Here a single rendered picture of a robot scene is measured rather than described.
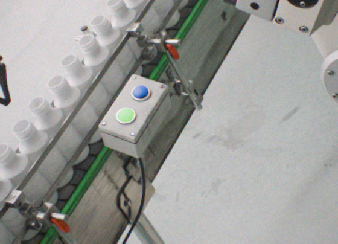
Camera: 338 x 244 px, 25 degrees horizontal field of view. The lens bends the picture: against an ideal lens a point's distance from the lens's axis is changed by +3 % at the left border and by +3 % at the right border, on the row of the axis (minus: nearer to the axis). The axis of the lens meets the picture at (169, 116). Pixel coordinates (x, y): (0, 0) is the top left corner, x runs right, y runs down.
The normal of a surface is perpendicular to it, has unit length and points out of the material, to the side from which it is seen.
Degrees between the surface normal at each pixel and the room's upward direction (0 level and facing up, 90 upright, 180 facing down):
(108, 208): 90
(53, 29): 0
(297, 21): 91
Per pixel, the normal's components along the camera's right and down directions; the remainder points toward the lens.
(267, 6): -0.45, 0.74
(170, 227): -0.40, -0.66
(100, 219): 0.80, 0.08
